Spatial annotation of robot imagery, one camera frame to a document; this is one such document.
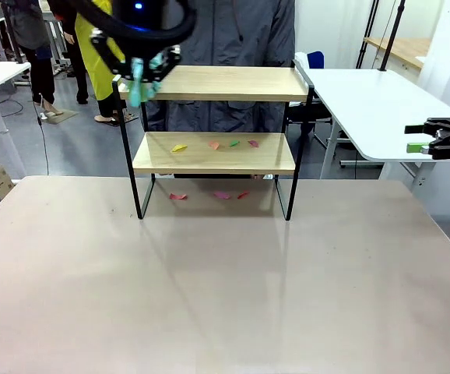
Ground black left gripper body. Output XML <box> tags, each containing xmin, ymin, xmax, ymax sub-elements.
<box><xmin>110</xmin><ymin>0</ymin><xmax>189</xmax><ymax>51</ymax></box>

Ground teal microfibre duster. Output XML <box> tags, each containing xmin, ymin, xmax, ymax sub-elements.
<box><xmin>127</xmin><ymin>58</ymin><xmax>160</xmax><ymax>108</ymax></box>

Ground yellow apron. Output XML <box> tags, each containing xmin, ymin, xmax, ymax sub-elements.
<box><xmin>74</xmin><ymin>11</ymin><xmax>128</xmax><ymax>101</ymax></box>

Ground bystander in black clothes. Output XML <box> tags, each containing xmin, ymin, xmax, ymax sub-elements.
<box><xmin>47</xmin><ymin>0</ymin><xmax>139</xmax><ymax>126</ymax></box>

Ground person in grey jacket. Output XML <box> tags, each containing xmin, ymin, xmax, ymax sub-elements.
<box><xmin>145</xmin><ymin>0</ymin><xmax>297</xmax><ymax>133</ymax></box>

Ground beige floor mat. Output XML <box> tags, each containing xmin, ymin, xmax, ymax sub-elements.
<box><xmin>37</xmin><ymin>108</ymin><xmax>80</xmax><ymax>125</ymax></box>

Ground large white side table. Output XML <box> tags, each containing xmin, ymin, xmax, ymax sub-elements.
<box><xmin>294</xmin><ymin>66</ymin><xmax>450</xmax><ymax>196</ymax></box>

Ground light wooden background table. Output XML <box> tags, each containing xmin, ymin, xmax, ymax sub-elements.
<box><xmin>363</xmin><ymin>37</ymin><xmax>433</xmax><ymax>77</ymax></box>

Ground black stand pole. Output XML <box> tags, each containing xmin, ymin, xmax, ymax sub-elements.
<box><xmin>378</xmin><ymin>0</ymin><xmax>407</xmax><ymax>72</ymax></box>

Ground black tripod stand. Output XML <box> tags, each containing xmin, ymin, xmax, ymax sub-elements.
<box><xmin>356</xmin><ymin>0</ymin><xmax>381</xmax><ymax>70</ymax></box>

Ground black office chair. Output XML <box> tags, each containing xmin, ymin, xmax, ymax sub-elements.
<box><xmin>287</xmin><ymin>99</ymin><xmax>334</xmax><ymax>157</ymax></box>

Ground blue chair back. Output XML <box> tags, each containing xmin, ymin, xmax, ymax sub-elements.
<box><xmin>305</xmin><ymin>50</ymin><xmax>326</xmax><ymax>70</ymax></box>

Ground black braided cable sleeve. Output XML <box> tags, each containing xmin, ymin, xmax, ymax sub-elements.
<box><xmin>77</xmin><ymin>0</ymin><xmax>198</xmax><ymax>44</ymax></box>

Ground two-tier wooden black-frame shelf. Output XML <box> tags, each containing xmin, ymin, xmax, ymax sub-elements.
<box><xmin>111</xmin><ymin>55</ymin><xmax>316</xmax><ymax>222</ymax></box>

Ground thin black floor cable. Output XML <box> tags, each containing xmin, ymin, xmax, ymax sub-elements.
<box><xmin>33</xmin><ymin>93</ymin><xmax>51</xmax><ymax>176</ymax></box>

